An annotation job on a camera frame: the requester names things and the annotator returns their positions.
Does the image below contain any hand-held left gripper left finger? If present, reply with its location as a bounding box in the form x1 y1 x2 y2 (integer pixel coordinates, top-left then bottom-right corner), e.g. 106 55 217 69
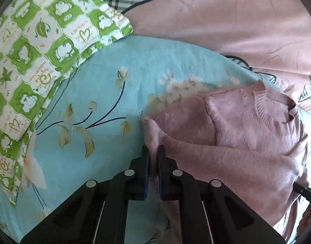
21 145 151 244

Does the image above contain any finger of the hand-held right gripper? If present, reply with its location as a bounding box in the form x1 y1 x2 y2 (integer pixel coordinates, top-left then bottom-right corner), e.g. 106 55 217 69
293 182 311 203

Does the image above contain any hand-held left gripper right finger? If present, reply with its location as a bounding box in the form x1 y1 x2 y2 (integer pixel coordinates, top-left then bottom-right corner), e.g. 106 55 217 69
158 145 286 244

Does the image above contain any pink knit sweater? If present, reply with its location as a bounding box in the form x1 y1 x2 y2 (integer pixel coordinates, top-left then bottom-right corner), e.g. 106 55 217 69
141 80 310 244

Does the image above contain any teal floral bedsheet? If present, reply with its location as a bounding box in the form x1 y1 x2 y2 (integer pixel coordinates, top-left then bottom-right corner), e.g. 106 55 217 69
0 34 311 244

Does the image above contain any green checkered pillow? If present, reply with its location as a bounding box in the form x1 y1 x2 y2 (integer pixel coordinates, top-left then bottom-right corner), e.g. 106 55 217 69
0 0 134 207

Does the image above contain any pink quilt with plaid hearts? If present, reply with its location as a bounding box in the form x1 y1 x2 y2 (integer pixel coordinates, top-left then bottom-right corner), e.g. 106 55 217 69
82 0 311 127

